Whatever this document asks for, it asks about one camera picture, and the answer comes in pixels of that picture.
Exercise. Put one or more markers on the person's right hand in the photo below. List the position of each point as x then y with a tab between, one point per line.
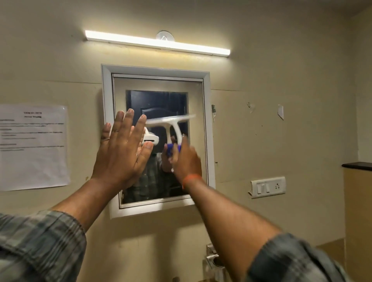
187	162

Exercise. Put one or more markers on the person's left hand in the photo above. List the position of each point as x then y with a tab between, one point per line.
117	158

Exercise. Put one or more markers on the person's right fingers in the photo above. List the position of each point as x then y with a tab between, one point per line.
177	152

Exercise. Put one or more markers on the person's left middle finger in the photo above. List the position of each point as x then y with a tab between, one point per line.
129	120

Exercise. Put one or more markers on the person's left little finger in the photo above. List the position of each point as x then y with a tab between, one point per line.
106	131

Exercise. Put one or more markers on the person's left thumb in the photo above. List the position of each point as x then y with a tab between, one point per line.
146	152

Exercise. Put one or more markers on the person's left forearm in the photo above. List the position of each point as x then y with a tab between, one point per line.
90	200

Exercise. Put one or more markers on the person's right forearm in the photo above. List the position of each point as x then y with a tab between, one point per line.
226	223

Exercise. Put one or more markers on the orange wrist band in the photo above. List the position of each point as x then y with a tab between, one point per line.
191	178

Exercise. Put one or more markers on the grey tape strip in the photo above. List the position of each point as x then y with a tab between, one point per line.
213	112

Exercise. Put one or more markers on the white paper notice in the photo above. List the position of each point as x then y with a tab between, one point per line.
32	148

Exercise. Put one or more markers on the white tube light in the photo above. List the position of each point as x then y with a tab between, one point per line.
157	43

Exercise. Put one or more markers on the small torn tape scrap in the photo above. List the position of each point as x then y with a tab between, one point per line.
251	107

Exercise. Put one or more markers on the white paper scrap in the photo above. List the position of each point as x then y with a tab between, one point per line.
280	112

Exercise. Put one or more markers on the metal tap fixture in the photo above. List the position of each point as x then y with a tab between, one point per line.
213	260

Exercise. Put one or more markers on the plaid left shirt sleeve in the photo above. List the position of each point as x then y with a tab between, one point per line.
37	247

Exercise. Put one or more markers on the plaid shirt sleeve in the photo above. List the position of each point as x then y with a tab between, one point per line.
37	247
293	261

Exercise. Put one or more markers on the plaid right shirt sleeve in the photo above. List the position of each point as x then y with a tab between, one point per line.
293	261

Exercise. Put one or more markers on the black counter slab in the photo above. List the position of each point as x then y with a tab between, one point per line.
359	166

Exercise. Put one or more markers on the yellow cabinet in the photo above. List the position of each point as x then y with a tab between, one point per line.
359	220

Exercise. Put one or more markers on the white framed wall mirror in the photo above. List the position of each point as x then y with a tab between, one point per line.
158	96

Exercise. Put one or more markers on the round white wall plate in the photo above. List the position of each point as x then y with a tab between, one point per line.
164	34

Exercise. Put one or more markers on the white switch socket panel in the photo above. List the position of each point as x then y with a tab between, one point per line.
268	187

